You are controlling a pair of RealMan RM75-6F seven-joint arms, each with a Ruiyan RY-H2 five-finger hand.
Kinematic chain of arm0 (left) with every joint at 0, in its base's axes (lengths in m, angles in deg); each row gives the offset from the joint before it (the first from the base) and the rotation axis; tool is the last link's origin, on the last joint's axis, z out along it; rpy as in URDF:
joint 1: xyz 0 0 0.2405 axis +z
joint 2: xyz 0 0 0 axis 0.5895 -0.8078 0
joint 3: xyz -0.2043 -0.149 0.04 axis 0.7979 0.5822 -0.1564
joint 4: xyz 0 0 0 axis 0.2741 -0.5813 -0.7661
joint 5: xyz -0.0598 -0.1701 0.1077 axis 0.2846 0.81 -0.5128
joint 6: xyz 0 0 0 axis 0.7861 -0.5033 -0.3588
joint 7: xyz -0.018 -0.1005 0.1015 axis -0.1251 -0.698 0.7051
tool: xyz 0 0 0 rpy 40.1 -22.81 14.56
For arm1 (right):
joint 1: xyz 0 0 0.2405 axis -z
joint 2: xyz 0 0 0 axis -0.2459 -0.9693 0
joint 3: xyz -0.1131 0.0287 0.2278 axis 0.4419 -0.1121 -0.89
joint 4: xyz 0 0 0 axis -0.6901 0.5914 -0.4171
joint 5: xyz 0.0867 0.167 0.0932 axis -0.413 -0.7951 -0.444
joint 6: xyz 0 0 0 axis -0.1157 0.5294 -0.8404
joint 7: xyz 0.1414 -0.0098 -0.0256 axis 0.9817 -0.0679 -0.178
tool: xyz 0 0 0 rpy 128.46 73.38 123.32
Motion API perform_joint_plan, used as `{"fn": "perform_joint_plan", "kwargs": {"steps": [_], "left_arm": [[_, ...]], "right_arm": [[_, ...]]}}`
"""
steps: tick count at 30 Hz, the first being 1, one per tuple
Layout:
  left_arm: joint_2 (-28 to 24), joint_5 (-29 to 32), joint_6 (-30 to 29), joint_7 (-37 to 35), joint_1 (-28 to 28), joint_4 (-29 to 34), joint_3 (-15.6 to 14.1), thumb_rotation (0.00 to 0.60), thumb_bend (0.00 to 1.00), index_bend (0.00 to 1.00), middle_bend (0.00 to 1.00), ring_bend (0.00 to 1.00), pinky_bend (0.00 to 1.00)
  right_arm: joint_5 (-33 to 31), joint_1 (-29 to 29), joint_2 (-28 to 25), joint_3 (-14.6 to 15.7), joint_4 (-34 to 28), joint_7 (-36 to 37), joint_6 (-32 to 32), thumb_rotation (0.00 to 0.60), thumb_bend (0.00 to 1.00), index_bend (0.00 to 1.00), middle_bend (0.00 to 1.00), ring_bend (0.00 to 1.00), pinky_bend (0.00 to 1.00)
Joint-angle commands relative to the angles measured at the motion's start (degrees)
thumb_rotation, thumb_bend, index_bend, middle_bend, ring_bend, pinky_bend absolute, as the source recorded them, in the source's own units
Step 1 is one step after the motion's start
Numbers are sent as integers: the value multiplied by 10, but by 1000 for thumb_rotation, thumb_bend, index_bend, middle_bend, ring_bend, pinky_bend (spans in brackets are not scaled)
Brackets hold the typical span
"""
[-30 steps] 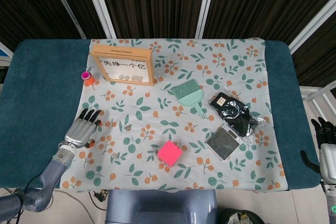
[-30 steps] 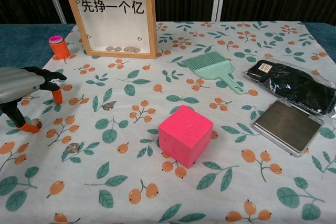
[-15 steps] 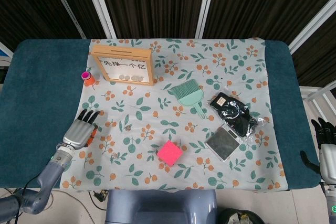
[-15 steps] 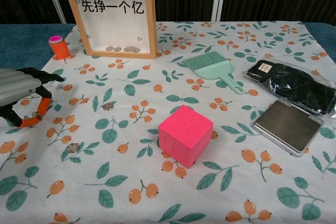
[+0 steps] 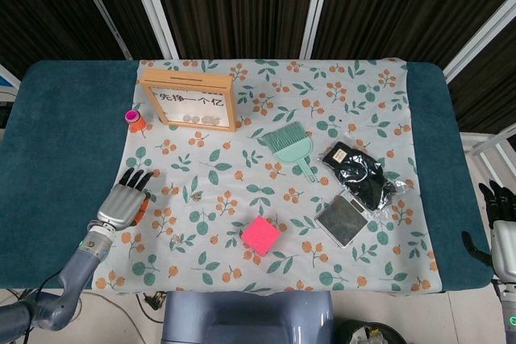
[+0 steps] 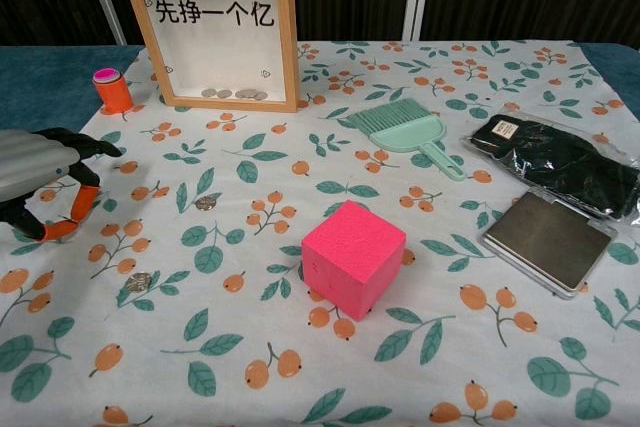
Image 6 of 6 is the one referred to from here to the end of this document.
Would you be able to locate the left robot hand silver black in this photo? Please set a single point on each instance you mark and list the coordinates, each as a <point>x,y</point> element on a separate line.
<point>30,162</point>

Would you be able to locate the silver coin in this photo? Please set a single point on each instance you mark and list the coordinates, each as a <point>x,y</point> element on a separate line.
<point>224,93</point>
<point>260,95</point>
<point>208,92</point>
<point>245,93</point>
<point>206,202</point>
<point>138,281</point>

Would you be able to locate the teal table cover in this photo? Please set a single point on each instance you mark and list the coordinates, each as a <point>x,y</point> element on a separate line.
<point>40,87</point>

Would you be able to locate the orange bottle pink cap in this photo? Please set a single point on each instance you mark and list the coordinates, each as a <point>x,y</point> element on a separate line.
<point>114,94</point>

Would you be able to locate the pink foam cube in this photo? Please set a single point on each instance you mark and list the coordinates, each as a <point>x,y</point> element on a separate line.
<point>350,257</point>

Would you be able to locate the mint green hand brush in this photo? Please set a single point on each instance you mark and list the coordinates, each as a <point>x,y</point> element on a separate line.
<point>405,132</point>

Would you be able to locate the floral tablecloth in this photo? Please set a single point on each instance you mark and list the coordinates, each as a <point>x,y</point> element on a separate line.
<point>500,377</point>

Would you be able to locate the black gloves in plastic bag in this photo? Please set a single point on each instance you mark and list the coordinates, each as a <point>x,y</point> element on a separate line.
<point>550,157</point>

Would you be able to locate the silver pocket scale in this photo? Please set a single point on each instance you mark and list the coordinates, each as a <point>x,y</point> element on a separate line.
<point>545,237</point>

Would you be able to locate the wooden coin box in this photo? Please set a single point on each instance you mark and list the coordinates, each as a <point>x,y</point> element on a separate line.
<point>225,47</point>

